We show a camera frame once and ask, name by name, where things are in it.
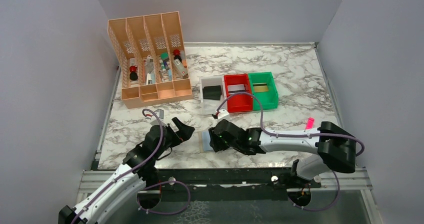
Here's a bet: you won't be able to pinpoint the green capped tube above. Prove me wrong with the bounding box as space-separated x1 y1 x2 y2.
158 52 172 82

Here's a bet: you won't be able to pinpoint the black metal base rail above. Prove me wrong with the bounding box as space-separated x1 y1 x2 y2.
139 167 321 202

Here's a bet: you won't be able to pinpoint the silver card in red bin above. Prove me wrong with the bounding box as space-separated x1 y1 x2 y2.
227 84 246 95

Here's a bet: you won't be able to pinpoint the red plastic bin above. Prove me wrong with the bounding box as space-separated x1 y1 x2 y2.
223 74 253 113

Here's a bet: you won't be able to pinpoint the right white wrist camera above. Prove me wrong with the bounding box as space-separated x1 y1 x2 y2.
212 109 230 121

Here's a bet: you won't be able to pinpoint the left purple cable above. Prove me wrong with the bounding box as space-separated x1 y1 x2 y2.
70 108 192 224

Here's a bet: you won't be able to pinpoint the gold card in green bin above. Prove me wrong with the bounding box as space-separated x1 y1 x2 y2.
252 83 269 93

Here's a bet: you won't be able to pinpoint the peach desk file organizer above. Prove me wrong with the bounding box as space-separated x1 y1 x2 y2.
107 12 193 109

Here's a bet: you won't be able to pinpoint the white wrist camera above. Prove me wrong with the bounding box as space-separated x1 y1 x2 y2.
212 109 230 121
144 109 166 126

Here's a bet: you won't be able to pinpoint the silver items in organizer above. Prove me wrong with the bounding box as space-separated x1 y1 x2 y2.
143 55 156 85

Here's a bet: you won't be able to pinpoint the red black small bottle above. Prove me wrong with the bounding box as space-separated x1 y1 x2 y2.
172 49 182 62

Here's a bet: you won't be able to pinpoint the white plastic bin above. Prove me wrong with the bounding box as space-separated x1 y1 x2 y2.
199 75 225 115

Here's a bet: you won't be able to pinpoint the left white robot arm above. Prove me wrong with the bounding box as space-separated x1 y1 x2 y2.
58 117 195 223

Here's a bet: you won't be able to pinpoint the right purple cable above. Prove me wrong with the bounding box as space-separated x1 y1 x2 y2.
212 91 366 213

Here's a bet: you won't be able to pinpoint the green plastic bin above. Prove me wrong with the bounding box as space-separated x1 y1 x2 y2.
248 72 279 110

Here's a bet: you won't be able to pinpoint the black cards in white bin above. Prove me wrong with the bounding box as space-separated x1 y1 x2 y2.
202 85 222 101

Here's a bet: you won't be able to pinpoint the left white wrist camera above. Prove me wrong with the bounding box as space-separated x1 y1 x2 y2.
144 109 166 126

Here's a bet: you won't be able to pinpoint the purple cable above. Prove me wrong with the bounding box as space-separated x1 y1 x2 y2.
212 91 366 213
70 108 192 224

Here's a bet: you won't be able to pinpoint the beige card holder wallet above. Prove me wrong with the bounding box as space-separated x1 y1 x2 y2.
198 130 214 152

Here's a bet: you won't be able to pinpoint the white box in organizer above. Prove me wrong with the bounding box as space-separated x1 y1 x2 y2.
172 59 189 79

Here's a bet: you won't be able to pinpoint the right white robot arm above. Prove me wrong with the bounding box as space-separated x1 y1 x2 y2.
208 119 364 187

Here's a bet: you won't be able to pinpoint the pink marker pen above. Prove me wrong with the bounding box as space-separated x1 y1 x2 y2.
305 117 315 129

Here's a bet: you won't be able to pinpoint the red capped black bottle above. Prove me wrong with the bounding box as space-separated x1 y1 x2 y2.
129 65 138 81

